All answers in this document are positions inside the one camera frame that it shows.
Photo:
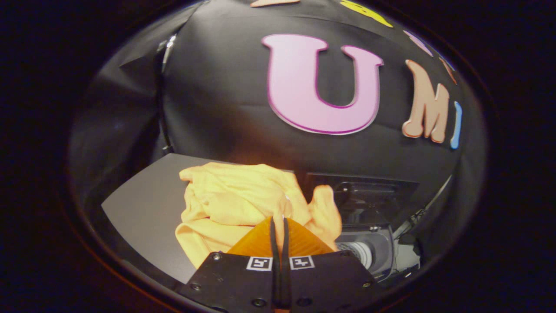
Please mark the backdrop stand pole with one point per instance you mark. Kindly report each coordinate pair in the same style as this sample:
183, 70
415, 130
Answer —
160, 95

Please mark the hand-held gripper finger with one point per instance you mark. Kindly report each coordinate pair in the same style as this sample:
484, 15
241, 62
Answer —
286, 269
275, 269

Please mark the dark washing machine lid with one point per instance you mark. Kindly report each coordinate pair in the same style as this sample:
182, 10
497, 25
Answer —
369, 195

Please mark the orange shirt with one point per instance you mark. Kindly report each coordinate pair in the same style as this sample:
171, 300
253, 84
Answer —
234, 195

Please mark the black backdrop cloth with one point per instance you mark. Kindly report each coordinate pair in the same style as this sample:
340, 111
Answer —
217, 100

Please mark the beige and dark cabinet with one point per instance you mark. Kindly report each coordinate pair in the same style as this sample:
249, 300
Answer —
143, 208

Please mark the black tripod stand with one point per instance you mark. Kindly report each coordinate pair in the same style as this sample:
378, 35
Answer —
423, 208

